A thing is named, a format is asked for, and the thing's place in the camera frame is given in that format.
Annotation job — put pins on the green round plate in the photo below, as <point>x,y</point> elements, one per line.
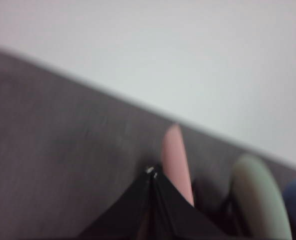
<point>260,195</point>

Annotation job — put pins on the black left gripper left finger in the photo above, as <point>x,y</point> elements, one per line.
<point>127,215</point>

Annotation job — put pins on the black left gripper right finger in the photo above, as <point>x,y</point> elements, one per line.
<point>177,215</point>

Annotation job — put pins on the pink round plate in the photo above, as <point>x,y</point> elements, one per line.
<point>175,162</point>

